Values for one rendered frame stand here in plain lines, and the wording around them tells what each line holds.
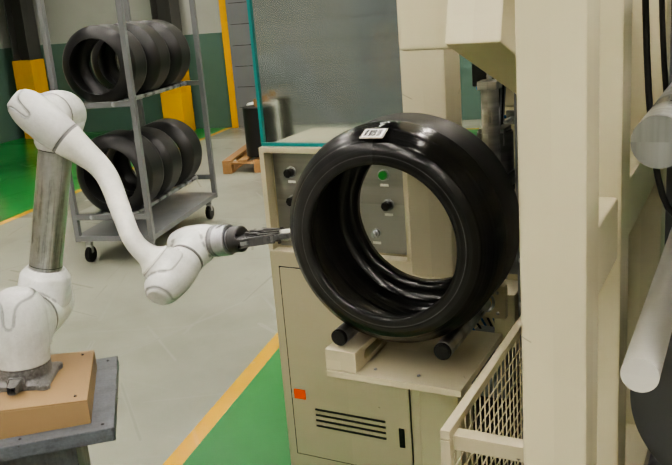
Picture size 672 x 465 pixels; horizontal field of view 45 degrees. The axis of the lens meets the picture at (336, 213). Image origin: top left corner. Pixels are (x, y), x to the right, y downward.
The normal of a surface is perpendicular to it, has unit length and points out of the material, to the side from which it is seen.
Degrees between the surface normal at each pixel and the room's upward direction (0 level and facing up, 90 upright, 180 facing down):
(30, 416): 90
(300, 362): 90
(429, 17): 90
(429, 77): 90
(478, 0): 72
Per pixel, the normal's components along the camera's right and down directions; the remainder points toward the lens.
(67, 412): 0.23, 0.23
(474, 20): -0.45, -0.05
